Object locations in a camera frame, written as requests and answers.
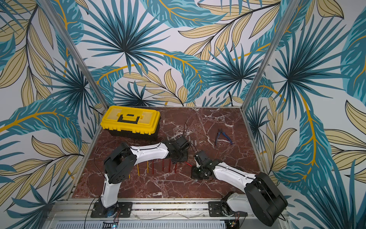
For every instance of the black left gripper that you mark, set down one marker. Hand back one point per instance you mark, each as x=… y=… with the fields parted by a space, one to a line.
x=186 y=151

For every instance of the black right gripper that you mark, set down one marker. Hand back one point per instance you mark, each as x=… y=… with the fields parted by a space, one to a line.
x=198 y=172

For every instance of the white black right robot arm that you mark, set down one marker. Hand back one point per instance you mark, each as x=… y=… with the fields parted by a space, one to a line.
x=260 y=195

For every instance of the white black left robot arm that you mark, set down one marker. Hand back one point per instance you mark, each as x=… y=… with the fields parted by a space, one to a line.
x=121 y=161

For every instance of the yellow black plastic toolbox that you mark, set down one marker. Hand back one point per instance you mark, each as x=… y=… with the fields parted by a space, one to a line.
x=137 y=123

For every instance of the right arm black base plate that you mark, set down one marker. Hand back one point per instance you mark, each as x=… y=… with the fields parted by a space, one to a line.
x=220 y=209

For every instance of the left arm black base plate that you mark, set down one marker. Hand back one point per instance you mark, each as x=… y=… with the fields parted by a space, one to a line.
x=118 y=210

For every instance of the aluminium front frame rail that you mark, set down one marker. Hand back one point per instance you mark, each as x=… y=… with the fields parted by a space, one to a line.
x=142 y=208

